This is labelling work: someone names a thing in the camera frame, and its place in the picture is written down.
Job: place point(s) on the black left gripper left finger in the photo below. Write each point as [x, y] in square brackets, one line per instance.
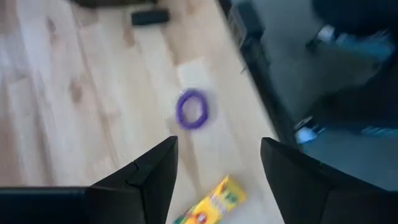
[93, 205]

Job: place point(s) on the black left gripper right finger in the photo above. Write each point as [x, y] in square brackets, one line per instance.
[326, 199]

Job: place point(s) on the yellow green crayon box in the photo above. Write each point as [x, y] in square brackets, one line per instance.
[214, 205]

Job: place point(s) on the purple coil wristband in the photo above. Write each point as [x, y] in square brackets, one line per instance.
[179, 109]

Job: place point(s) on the wide black rubber band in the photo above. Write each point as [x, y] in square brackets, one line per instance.
[149, 17]

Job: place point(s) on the person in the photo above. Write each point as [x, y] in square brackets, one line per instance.
[357, 102]

